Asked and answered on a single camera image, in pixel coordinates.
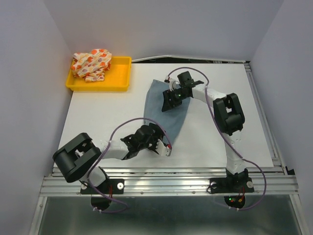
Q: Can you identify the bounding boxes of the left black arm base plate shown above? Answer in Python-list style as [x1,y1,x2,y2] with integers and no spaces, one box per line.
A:
[80,179,125,195]

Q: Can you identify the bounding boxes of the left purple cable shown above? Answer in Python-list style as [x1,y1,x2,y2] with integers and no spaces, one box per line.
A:
[85,118,173,213]

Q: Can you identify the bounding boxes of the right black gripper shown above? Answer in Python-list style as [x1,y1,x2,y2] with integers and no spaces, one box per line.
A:
[161,88,189,113]

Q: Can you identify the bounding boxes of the aluminium frame rails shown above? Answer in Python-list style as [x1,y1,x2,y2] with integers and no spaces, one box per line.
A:
[29,61,310,235]

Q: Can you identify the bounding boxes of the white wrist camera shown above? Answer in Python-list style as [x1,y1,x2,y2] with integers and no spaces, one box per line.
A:
[155,139,172,157]
[164,76,179,91]

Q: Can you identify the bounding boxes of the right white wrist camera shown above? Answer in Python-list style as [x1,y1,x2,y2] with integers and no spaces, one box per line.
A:
[164,76,179,91]

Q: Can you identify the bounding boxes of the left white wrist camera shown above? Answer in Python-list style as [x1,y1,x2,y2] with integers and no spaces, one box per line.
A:
[155,139,172,157]

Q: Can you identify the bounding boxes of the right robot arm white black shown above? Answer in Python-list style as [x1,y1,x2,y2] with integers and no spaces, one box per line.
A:
[161,71,250,194]

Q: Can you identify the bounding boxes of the light blue denim skirt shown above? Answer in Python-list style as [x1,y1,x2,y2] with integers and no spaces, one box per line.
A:
[143,79,190,143]

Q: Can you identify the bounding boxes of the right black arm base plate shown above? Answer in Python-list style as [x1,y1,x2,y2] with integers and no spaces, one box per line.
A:
[207,177,255,194]

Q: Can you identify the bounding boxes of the orange floral skirt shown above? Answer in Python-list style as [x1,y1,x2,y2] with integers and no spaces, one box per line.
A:
[70,49,112,82]

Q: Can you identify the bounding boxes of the yellow plastic tray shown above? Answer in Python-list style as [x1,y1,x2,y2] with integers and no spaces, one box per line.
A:
[66,56,132,92]

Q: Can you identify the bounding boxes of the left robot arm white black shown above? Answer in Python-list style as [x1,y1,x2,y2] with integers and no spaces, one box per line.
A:
[52,123,171,195]

